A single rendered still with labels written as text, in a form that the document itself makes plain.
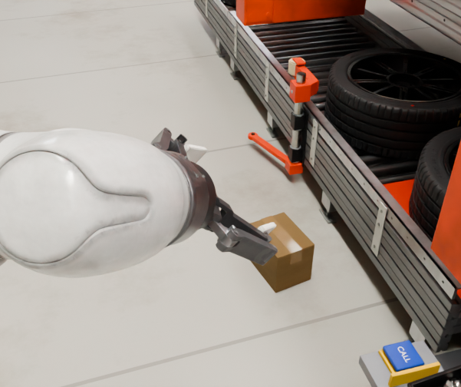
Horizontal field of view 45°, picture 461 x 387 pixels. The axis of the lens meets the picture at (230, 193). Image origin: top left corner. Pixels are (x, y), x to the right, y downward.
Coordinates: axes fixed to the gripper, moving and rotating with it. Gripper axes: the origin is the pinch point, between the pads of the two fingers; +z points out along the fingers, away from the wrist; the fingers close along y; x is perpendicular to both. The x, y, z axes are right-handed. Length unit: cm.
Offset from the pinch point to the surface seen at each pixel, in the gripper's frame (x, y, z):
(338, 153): -7, 11, 154
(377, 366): 17, -41, 64
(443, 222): -17, -28, 84
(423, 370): 9, -47, 62
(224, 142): 34, 63, 214
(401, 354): 11, -43, 65
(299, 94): -12, 42, 167
